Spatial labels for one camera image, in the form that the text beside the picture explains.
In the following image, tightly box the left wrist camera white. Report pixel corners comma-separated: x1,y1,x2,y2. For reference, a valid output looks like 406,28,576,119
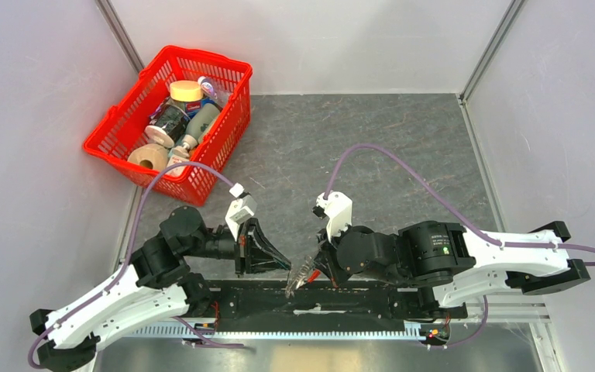
225,183,257,241

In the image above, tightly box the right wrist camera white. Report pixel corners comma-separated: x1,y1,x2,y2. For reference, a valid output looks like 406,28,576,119
315,191,353,243

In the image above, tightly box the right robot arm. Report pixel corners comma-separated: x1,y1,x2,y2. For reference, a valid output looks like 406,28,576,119
314,221,590,317

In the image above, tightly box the red plastic basket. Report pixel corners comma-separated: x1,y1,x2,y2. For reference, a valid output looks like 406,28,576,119
83,46,253,206

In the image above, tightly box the white red small bottle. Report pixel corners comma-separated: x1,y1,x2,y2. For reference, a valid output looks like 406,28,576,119
166,146,191,177

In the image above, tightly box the tape roll beige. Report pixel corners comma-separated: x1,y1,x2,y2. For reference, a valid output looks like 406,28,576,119
127,143,169,171

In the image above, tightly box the purple cable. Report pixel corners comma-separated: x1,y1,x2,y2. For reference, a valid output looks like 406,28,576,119
323,143,595,350
27,162,237,370

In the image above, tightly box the dark jar with beige lid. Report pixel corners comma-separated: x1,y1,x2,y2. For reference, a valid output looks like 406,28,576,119
144,100,189,148

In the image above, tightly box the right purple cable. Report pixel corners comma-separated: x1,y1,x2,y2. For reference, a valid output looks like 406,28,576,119
323,143,595,350

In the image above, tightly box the slotted aluminium rail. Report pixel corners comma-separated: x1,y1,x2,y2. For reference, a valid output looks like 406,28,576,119
128,319,450,341

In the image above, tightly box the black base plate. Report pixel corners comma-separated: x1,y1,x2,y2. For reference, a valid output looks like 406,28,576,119
184,280,468,332

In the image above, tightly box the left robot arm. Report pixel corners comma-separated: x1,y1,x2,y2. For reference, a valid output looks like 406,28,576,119
29,206,291,371

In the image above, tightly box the grey green bottle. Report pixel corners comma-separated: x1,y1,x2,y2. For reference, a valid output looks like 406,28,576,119
178,103,220,150

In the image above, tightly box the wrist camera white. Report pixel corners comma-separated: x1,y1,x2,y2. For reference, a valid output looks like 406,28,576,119
225,183,257,241
315,191,353,243

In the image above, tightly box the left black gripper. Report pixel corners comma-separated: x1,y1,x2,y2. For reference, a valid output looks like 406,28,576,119
183,216,293,277

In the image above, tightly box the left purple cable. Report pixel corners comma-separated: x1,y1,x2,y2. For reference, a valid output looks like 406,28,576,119
27,162,237,370

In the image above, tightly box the jar with yellow lid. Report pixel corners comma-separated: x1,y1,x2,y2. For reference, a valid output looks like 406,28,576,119
169,80,204,102

